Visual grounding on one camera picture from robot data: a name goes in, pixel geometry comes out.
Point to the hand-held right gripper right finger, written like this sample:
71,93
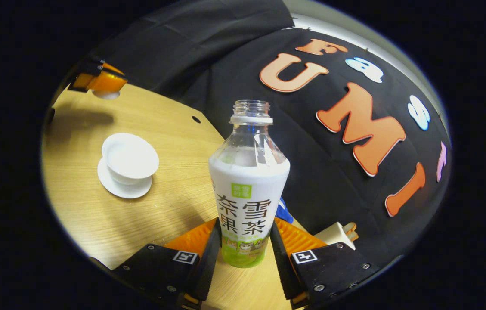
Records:
280,267

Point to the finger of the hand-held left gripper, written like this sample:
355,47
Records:
94,65
100,82

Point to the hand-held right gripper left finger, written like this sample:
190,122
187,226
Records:
208,271

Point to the white teacup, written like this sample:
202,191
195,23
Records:
131,159

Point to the white label water bottle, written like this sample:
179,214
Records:
247,189

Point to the white toaster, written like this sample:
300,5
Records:
333,234

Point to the brown bread slice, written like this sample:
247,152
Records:
350,227
354,236

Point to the black table grommet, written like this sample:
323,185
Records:
196,119

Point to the white saucer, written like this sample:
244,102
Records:
124,191

